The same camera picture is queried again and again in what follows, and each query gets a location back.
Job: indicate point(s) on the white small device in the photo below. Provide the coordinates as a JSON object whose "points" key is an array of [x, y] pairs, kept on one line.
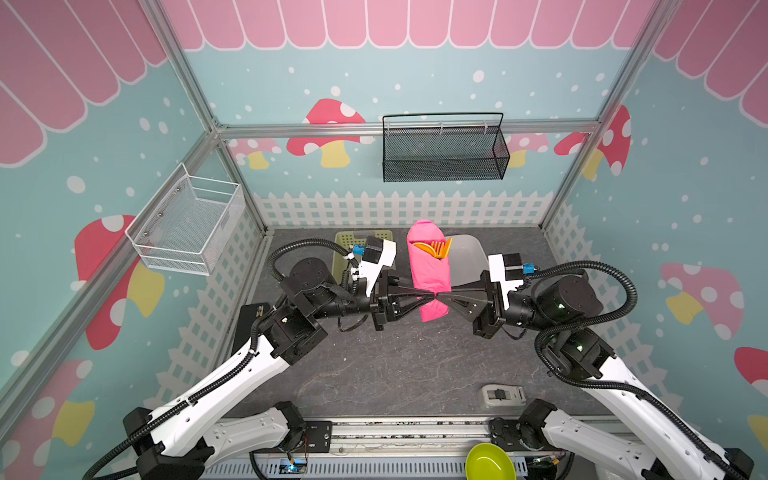
{"points": [[494, 396]]}

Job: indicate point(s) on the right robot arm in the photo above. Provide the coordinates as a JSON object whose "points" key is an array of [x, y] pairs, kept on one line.
{"points": [[563, 304]]}

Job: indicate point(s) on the lime green bowl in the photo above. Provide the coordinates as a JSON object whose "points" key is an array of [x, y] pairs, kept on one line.
{"points": [[489, 462]]}

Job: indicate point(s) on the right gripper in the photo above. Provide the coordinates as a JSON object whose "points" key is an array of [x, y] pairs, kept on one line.
{"points": [[485, 305]]}

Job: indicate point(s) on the black wire mesh basket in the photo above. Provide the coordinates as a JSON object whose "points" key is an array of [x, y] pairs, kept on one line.
{"points": [[438, 147]]}

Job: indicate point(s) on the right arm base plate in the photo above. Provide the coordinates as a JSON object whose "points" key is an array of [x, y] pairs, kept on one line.
{"points": [[514, 435]]}

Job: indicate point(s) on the pink paper napkin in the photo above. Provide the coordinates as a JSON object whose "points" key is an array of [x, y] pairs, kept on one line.
{"points": [[428, 273]]}

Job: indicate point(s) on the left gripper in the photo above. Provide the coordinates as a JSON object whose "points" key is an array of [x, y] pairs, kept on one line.
{"points": [[384, 301]]}

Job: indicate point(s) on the green perforated plastic basket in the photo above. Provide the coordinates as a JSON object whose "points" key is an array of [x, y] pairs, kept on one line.
{"points": [[350, 239]]}

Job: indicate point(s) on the white plastic tub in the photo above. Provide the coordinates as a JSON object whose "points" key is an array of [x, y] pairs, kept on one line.
{"points": [[467, 259]]}

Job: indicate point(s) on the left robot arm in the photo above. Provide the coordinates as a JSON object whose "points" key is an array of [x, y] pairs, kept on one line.
{"points": [[319, 279]]}

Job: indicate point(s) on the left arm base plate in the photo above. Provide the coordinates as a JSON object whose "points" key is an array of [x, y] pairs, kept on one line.
{"points": [[314, 437]]}

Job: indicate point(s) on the white wire mesh basket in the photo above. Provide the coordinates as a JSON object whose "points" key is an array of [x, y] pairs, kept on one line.
{"points": [[187, 224]]}

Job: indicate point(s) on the black box with yellow label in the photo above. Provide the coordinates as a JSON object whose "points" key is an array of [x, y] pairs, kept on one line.
{"points": [[253, 321]]}

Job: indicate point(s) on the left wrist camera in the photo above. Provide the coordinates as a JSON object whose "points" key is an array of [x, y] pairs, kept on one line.
{"points": [[375, 255]]}

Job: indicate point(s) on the orange spoon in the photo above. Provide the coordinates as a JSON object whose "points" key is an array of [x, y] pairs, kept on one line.
{"points": [[427, 248]]}

